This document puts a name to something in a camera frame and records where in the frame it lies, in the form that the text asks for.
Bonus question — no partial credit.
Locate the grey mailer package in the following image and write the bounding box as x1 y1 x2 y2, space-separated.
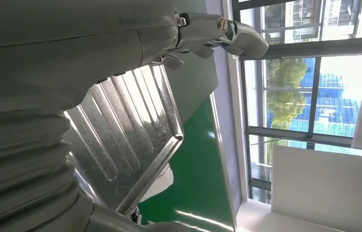
138 163 174 203

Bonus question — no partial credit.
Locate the green conveyor belt machine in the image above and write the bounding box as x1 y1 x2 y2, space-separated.
137 93 237 232

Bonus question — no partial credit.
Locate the electronic scale with steel tray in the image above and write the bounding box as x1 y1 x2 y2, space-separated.
63 64 185 219

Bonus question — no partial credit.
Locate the large framed window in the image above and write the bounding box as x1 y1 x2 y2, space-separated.
231 0 362 205

